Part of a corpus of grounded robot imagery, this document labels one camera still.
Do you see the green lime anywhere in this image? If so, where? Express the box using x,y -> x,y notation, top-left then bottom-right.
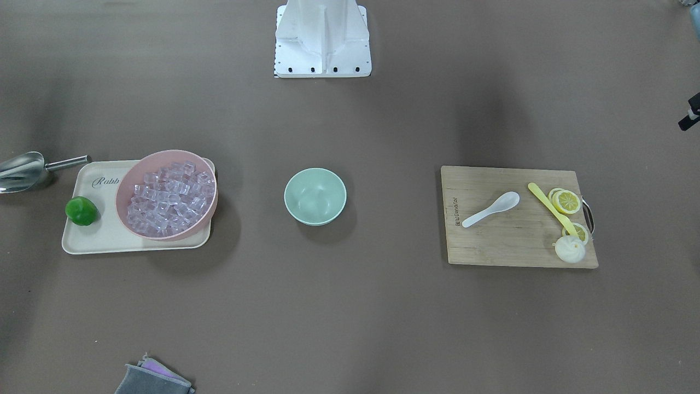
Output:
65,195 -> 100,226

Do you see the white ceramic spoon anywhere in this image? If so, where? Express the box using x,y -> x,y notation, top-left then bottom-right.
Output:
462,190 -> 521,228

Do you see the lemon slice under knife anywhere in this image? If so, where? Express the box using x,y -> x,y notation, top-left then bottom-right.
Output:
572,222 -> 591,245

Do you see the cream rectangular tray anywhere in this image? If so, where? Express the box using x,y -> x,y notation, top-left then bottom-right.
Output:
62,160 -> 211,254

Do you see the wooden cutting board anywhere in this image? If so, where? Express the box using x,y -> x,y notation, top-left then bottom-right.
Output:
440,165 -> 598,269

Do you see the grey folded cloth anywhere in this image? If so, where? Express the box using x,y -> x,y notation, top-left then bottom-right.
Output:
115,355 -> 196,393

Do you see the pink bowl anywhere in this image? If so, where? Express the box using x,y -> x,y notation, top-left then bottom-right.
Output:
115,149 -> 219,241

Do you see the mint green bowl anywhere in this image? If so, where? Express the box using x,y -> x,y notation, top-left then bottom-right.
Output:
283,167 -> 348,227

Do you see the steel ice scoop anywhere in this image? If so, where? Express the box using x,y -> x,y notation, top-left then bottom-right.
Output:
1,150 -> 92,194

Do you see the pile of clear ice cubes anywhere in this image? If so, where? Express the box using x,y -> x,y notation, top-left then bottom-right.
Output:
126,160 -> 215,239

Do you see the yellow plastic knife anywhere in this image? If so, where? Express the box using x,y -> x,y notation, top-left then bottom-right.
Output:
527,182 -> 578,237

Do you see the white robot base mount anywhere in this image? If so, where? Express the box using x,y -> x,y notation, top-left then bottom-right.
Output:
273,1 -> 372,78

